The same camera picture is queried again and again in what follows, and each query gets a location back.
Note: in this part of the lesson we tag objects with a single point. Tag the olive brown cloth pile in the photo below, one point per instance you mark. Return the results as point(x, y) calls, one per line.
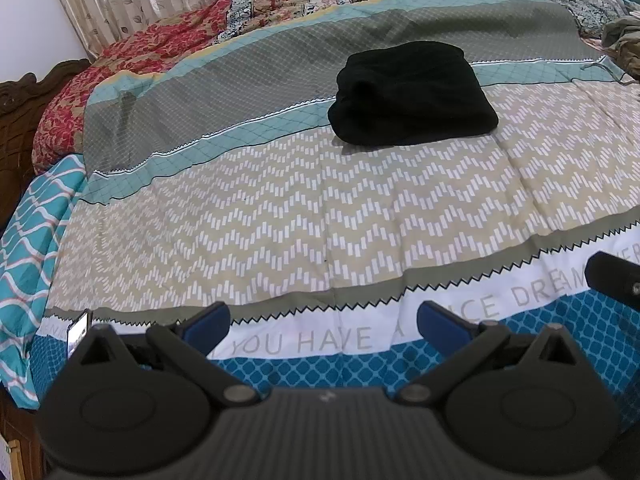
point(625, 40)

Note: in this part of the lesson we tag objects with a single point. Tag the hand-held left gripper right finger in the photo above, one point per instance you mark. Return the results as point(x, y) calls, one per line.
point(442, 322)

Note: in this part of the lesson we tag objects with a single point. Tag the teal wavy pattern pillow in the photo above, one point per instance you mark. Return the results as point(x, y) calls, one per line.
point(30, 240)

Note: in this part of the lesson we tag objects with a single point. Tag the red floral patchwork quilt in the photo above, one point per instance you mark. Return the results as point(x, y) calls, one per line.
point(140, 55)

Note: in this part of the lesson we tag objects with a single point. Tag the carved wooden headboard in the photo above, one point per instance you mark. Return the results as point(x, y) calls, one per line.
point(20, 125)

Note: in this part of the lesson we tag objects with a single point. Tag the printed patterned bedsheet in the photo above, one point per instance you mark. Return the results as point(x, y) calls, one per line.
point(300, 220)

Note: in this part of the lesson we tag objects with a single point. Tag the wooden bed side rail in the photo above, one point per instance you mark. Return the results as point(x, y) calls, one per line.
point(20, 425)

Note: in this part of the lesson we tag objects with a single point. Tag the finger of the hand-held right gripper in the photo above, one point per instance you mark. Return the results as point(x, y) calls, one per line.
point(612, 280)

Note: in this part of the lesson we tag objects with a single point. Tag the smartphone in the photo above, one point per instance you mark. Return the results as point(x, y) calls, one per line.
point(79, 332)

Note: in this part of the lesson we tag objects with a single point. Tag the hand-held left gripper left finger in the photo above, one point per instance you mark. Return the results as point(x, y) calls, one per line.
point(205, 325)

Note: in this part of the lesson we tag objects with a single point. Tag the black pants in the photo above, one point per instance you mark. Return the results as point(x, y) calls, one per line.
point(415, 95)

